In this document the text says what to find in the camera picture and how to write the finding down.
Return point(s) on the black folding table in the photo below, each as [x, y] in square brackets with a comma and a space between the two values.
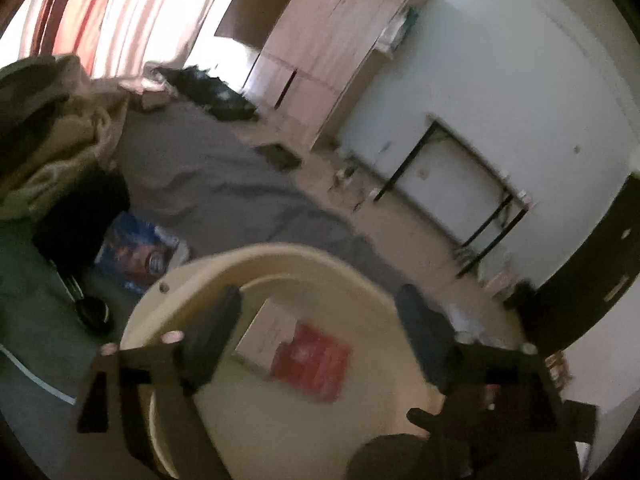
[467, 197]

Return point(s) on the wooden wardrobe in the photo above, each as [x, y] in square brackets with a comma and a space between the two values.
[312, 57]

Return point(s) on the grey bed sheet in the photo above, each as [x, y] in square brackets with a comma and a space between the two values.
[192, 176]

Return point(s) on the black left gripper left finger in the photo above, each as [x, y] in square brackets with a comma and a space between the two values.
[112, 441]

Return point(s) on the red curtain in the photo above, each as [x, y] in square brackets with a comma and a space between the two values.
[114, 38]

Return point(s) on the black door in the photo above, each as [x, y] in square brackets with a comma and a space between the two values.
[557, 313]

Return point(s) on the beige clothing pile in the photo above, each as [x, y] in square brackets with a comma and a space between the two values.
[57, 125]

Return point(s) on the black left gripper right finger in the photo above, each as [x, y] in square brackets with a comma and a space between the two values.
[502, 417]

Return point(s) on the red grey cigarette box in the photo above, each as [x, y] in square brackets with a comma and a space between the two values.
[288, 349]

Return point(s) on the black open suitcase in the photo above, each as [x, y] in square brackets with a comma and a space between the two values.
[212, 94]

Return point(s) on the black foam tray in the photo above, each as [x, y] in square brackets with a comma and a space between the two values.
[279, 156]

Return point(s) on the cream plastic basin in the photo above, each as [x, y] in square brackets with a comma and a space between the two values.
[262, 428]

